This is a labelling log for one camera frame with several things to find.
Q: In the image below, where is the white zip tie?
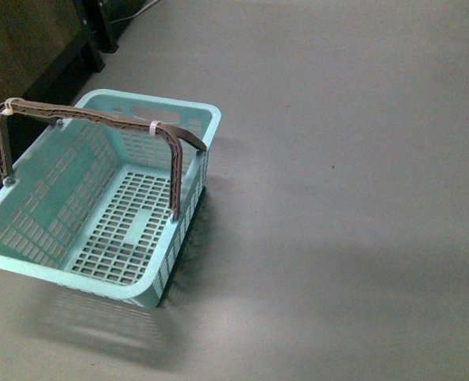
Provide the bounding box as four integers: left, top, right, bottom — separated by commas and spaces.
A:
148, 120, 160, 137
0, 99, 14, 116

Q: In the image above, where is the brown basket handle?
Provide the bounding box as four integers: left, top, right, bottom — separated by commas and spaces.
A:
0, 98, 206, 221

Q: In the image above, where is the dark wooden shelf unit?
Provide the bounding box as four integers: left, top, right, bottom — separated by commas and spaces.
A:
0, 0, 148, 199

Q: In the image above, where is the light blue plastic basket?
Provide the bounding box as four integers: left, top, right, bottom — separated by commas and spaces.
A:
0, 89, 221, 307

